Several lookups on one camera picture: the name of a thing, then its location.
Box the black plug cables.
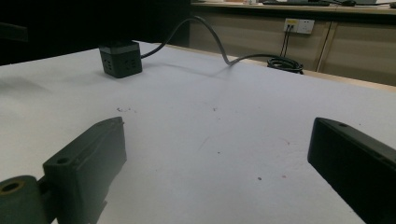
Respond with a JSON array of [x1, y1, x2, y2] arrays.
[[279, 24, 295, 59]]

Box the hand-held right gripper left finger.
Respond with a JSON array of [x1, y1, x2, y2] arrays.
[[42, 116, 128, 224]]

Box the black cube power socket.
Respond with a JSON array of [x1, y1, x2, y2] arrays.
[[98, 40, 144, 79]]

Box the grey power cable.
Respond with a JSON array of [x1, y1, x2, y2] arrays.
[[140, 15, 304, 75]]

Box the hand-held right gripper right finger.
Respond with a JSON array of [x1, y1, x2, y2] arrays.
[[306, 117, 396, 224]]

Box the white wall socket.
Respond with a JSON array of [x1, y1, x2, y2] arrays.
[[283, 18, 316, 35]]

